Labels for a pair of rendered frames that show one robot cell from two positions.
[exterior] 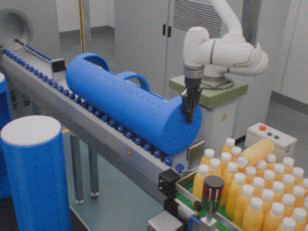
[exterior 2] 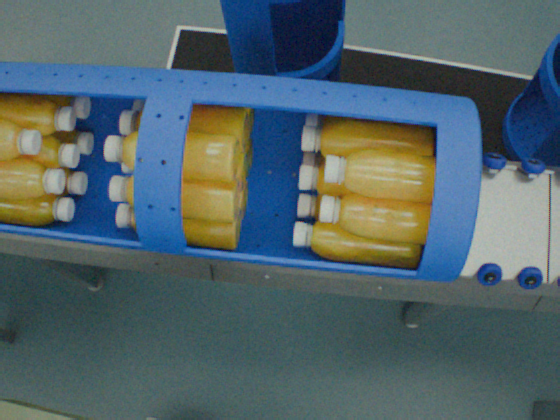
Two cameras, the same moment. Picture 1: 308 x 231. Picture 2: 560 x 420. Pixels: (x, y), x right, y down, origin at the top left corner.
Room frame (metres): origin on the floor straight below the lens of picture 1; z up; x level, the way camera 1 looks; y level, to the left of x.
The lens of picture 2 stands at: (2.15, 0.08, 2.12)
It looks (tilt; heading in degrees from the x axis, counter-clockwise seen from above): 75 degrees down; 147
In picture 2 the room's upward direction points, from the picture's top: 8 degrees counter-clockwise
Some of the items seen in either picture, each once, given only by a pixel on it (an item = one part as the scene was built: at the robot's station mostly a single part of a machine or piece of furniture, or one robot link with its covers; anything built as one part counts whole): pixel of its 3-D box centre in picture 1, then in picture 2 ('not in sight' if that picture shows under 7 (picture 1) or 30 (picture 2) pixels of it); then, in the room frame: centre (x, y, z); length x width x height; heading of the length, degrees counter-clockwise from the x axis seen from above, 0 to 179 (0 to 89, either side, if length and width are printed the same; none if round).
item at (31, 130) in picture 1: (31, 129); not in sight; (1.48, 0.60, 1.03); 0.28 x 0.28 x 0.01
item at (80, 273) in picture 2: not in sight; (62, 263); (1.47, -0.20, 0.31); 0.06 x 0.06 x 0.63; 42
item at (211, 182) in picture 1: (211, 200); not in sight; (0.85, -0.19, 1.18); 0.06 x 0.06 x 0.16
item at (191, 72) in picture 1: (193, 70); not in sight; (1.44, -0.16, 1.39); 0.09 x 0.09 x 0.06
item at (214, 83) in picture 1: (209, 76); not in sight; (2.12, -0.35, 1.09); 0.22 x 0.18 x 0.06; 45
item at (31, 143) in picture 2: not in sight; (31, 142); (1.60, 0.00, 1.15); 0.04 x 0.02 x 0.04; 133
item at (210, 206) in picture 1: (211, 199); not in sight; (0.85, -0.19, 1.18); 0.06 x 0.06 x 0.05
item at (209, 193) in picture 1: (212, 188); not in sight; (0.85, -0.19, 1.23); 0.06 x 0.06 x 0.04
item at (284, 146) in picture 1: (269, 142); not in sight; (1.41, -0.55, 1.05); 0.20 x 0.10 x 0.10; 42
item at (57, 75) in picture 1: (58, 70); not in sight; (2.36, 0.70, 1.00); 0.10 x 0.04 x 0.15; 132
